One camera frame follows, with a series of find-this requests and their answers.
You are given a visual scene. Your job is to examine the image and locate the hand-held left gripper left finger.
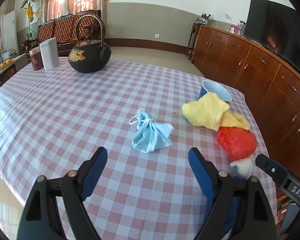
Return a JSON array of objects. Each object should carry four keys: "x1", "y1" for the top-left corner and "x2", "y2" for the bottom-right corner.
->
[{"x1": 16, "y1": 147, "x2": 108, "y2": 240}]

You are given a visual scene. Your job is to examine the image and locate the yellow cloth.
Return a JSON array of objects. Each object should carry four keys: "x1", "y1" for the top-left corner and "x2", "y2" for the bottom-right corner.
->
[{"x1": 182, "y1": 92, "x2": 251, "y2": 131}]

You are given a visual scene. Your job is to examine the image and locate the white charger cable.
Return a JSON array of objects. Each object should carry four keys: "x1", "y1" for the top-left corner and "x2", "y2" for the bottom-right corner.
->
[{"x1": 216, "y1": 13, "x2": 232, "y2": 28}]

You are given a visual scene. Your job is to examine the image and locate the wooden sofa bench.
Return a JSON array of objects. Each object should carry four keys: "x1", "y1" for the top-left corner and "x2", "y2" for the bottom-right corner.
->
[{"x1": 21, "y1": 9, "x2": 105, "y2": 57}]

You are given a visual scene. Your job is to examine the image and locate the orange plastic bag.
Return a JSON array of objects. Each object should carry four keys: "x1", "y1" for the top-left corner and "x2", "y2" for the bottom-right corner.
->
[{"x1": 216, "y1": 127, "x2": 257, "y2": 161}]

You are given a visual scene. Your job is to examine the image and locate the flat screen television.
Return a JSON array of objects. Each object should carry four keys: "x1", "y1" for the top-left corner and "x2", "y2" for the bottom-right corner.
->
[{"x1": 243, "y1": 0, "x2": 300, "y2": 79}]

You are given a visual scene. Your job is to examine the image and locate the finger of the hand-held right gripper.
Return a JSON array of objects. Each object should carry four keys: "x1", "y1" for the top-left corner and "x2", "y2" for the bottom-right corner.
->
[{"x1": 255, "y1": 154, "x2": 290, "y2": 185}]

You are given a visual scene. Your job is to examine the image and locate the small potted plant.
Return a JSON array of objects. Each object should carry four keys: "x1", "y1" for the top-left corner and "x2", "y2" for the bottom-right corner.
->
[{"x1": 195, "y1": 12, "x2": 215, "y2": 25}]

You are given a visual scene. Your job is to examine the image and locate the white tissue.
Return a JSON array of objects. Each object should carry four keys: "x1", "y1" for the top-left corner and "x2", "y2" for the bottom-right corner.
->
[{"x1": 230, "y1": 155, "x2": 253, "y2": 179}]

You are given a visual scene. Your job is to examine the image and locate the blue paper cup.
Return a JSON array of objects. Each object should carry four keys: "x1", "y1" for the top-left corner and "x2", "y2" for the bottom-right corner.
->
[{"x1": 198, "y1": 80, "x2": 232, "y2": 102}]

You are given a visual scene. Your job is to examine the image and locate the dark red tin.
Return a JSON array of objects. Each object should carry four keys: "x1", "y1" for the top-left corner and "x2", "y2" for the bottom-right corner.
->
[{"x1": 29, "y1": 46, "x2": 44, "y2": 71}]

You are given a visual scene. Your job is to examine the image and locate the blue face mask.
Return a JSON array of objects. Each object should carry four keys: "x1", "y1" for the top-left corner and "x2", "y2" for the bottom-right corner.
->
[{"x1": 129, "y1": 109, "x2": 174, "y2": 154}]

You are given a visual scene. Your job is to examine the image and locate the white tin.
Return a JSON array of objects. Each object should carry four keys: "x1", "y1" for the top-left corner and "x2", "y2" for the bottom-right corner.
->
[{"x1": 39, "y1": 37, "x2": 60, "y2": 71}]

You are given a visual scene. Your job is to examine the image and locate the long wooden sideboard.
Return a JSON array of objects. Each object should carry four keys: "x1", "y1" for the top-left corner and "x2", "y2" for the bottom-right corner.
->
[{"x1": 190, "y1": 22, "x2": 300, "y2": 193}]

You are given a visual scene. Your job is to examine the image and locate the white tall cabinet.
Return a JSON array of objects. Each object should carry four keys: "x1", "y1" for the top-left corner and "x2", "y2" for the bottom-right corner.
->
[{"x1": 2, "y1": 10, "x2": 17, "y2": 53}]

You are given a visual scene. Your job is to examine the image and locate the black iron teapot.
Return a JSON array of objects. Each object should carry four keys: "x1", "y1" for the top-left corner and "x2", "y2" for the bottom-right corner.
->
[{"x1": 68, "y1": 15, "x2": 112, "y2": 73}]

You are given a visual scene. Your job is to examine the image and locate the low wooden cabinet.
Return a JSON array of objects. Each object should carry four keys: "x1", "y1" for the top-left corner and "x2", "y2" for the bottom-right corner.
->
[{"x1": 0, "y1": 53, "x2": 28, "y2": 98}]

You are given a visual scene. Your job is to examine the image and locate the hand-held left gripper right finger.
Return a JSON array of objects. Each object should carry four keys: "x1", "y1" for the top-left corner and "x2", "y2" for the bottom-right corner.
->
[{"x1": 188, "y1": 147, "x2": 277, "y2": 240}]

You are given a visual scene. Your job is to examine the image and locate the pink checked tablecloth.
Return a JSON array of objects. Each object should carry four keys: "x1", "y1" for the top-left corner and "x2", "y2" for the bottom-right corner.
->
[{"x1": 0, "y1": 56, "x2": 278, "y2": 240}]

